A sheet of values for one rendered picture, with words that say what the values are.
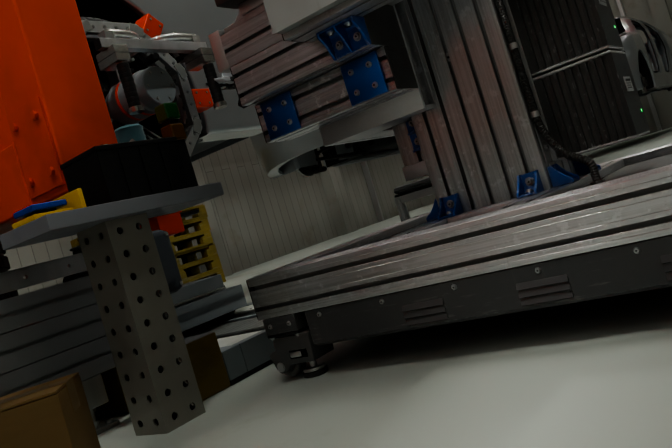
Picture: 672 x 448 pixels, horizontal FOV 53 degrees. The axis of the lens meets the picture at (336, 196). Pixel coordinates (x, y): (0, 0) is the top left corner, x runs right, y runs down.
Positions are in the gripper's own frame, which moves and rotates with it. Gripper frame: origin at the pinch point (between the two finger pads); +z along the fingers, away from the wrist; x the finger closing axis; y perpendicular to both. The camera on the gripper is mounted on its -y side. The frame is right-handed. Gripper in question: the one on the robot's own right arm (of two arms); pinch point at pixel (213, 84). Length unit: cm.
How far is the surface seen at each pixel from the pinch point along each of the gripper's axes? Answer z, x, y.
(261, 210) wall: -490, -434, -17
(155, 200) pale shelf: 73, 43, -39
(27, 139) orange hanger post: 77, 12, -16
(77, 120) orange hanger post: 69, 21, -15
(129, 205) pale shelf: 79, 43, -39
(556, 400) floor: 83, 115, -83
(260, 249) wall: -467, -434, -65
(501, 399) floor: 81, 107, -83
